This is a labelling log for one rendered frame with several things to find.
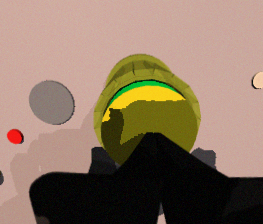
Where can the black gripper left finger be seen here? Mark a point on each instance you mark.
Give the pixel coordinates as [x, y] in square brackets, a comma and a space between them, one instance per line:
[86, 198]

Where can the grey round disc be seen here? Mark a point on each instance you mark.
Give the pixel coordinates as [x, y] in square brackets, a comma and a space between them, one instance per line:
[51, 102]

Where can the red button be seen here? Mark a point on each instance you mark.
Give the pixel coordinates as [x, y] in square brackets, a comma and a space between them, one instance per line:
[15, 136]

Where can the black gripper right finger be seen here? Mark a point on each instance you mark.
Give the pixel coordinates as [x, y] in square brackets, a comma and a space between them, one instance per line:
[195, 193]

